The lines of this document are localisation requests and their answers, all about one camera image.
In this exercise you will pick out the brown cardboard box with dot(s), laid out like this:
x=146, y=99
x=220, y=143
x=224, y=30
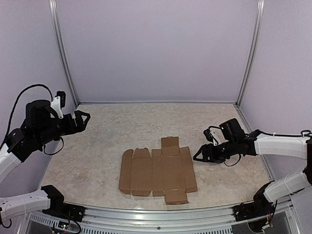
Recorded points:
x=167, y=172

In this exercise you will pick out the front aluminium frame rail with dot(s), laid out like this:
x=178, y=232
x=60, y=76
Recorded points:
x=214, y=220

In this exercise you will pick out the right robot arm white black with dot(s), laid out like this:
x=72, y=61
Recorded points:
x=258, y=143

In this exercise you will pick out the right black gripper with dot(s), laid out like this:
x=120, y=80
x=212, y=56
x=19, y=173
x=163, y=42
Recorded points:
x=212, y=156

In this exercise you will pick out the left aluminium corner post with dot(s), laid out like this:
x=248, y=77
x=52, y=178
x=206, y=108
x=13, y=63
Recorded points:
x=62, y=52

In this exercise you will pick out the right aluminium corner post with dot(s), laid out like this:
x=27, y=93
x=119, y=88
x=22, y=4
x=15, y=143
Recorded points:
x=252, y=51

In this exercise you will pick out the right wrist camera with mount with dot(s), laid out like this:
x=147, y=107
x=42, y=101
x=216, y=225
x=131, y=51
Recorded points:
x=230, y=129

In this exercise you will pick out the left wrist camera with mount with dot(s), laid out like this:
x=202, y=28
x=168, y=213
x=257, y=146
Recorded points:
x=58, y=102

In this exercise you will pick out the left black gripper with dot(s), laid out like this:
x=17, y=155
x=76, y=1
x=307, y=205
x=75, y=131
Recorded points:
x=80, y=126

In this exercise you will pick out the aluminium corner post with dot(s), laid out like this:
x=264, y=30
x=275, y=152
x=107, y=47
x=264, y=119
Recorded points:
x=252, y=51
x=62, y=52

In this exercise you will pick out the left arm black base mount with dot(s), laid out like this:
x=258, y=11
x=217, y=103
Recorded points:
x=68, y=211

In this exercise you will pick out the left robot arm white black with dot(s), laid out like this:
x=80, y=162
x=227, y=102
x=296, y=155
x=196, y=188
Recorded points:
x=44, y=122

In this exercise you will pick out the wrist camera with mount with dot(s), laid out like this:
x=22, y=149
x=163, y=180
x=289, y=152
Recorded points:
x=58, y=102
x=230, y=129

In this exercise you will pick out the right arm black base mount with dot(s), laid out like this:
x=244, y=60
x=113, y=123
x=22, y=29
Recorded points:
x=245, y=211

